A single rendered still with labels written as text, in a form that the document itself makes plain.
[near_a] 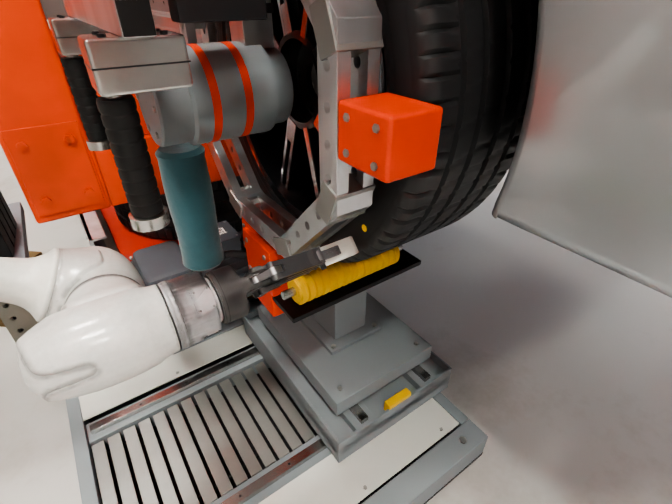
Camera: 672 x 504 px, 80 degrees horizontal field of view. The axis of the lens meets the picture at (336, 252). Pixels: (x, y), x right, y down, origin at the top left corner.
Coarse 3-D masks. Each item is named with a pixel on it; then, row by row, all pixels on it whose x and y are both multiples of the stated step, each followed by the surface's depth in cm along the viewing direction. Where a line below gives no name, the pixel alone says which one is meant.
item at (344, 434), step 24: (264, 336) 116; (288, 360) 108; (432, 360) 108; (288, 384) 103; (408, 384) 102; (432, 384) 101; (312, 408) 93; (360, 408) 92; (384, 408) 95; (408, 408) 99; (336, 432) 91; (360, 432) 89; (336, 456) 90
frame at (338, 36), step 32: (320, 0) 40; (352, 0) 41; (192, 32) 77; (320, 32) 42; (352, 32) 41; (320, 64) 44; (352, 64) 46; (320, 96) 46; (352, 96) 48; (320, 128) 49; (224, 160) 85; (320, 160) 51; (256, 192) 86; (320, 192) 53; (352, 192) 52; (256, 224) 78; (288, 224) 76; (320, 224) 57; (288, 256) 69
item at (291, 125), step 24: (288, 0) 64; (288, 24) 66; (288, 48) 71; (312, 48) 63; (384, 72) 49; (312, 96) 74; (288, 120) 76; (312, 120) 69; (264, 144) 90; (288, 144) 80; (312, 144) 72; (264, 168) 88; (288, 168) 82; (312, 168) 74; (288, 192) 86; (312, 192) 87
